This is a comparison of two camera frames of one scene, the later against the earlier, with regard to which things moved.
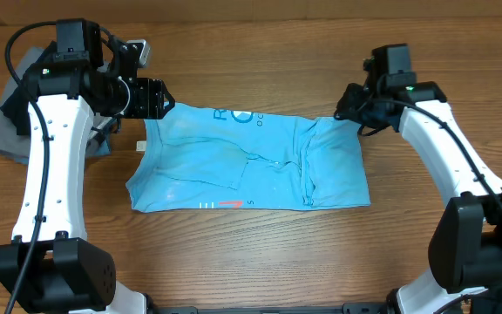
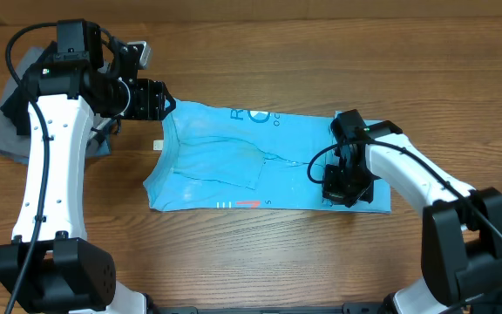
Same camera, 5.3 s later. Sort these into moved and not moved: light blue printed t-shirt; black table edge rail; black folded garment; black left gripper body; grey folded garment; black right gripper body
Moved: light blue printed t-shirt; black right gripper body
Not moved: black folded garment; black table edge rail; grey folded garment; black left gripper body
